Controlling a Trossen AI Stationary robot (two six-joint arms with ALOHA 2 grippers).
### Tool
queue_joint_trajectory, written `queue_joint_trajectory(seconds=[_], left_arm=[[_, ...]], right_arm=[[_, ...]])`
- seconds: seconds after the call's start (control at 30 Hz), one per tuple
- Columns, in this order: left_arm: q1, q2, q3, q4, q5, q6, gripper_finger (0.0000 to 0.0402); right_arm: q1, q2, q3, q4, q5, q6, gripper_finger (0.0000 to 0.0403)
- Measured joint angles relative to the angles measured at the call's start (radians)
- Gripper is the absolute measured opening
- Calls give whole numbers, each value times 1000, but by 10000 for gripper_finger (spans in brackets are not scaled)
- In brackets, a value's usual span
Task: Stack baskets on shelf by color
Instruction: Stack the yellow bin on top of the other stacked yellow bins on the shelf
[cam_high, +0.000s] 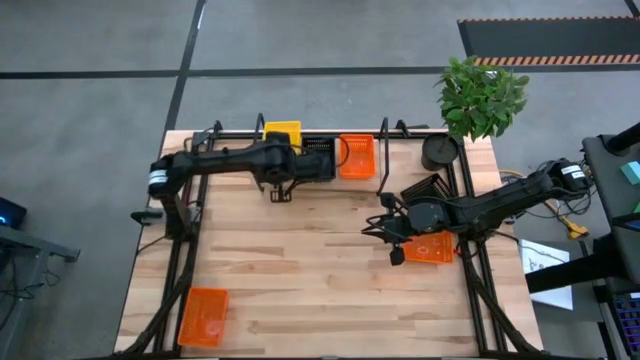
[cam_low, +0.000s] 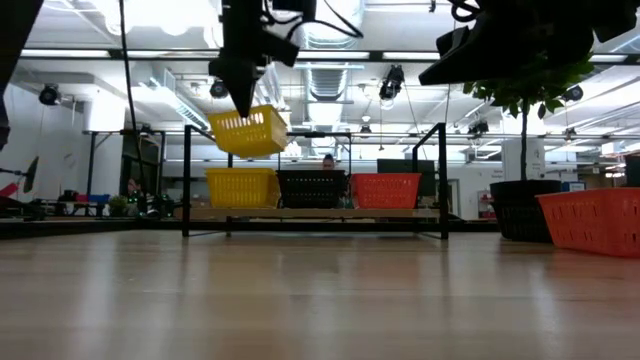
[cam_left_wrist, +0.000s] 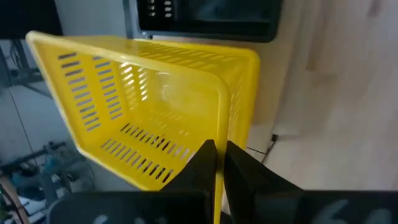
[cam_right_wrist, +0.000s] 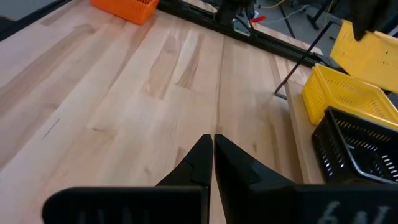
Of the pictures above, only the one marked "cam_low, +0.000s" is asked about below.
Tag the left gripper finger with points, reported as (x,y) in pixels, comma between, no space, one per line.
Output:
(244,90)

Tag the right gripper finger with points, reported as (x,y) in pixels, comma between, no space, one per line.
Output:
(456,41)
(470,67)

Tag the yellow plastic slotted basket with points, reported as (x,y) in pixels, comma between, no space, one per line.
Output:
(242,192)
(255,137)
(240,171)

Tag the red plastic slotted basket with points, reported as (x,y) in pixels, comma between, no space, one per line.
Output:
(590,222)
(385,192)

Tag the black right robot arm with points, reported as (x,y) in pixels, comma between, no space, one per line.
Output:
(617,17)

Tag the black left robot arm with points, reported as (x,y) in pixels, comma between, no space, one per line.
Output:
(12,40)

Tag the black hanging ceiling spotlight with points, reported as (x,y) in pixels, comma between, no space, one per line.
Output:
(479,127)
(392,82)
(573,93)
(49,95)
(217,91)

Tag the white column with poster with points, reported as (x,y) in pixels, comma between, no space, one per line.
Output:
(535,160)

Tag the black computer monitor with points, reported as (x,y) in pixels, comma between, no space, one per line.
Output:
(400,166)

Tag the potted green tree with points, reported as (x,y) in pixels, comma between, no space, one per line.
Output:
(525,187)

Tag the blue storage box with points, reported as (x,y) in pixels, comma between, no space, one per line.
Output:
(573,186)

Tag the black equipment box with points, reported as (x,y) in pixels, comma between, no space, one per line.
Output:
(633,170)

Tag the small green desk plant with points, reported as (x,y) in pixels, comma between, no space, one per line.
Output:
(118,204)

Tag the red flat object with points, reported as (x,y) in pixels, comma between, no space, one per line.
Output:
(7,190)

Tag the black frame LED light bar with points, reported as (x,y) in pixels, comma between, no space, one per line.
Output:
(375,56)

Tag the large round ceiling duct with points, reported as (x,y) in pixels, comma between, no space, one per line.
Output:
(327,82)

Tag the black background metal frame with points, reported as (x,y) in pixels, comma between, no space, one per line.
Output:
(150,165)

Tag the black frame wooden shelf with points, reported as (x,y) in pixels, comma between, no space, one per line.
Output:
(310,214)

